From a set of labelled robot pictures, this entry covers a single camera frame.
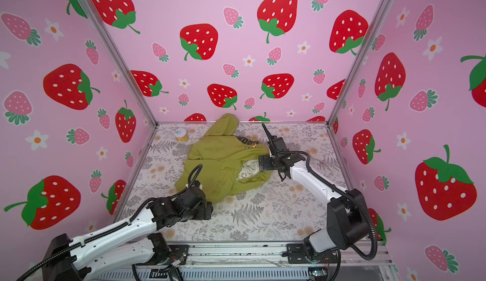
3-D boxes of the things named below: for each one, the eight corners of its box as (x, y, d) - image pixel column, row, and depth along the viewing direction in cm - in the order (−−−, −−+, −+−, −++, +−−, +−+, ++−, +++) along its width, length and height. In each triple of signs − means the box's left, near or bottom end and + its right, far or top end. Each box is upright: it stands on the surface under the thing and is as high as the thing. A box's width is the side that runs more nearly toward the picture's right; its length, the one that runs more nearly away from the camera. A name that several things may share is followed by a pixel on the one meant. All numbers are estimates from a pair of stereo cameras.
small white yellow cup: (175, 143, 114) (172, 137, 109) (178, 134, 118) (175, 128, 114) (186, 143, 114) (184, 137, 109) (189, 134, 118) (187, 128, 114)
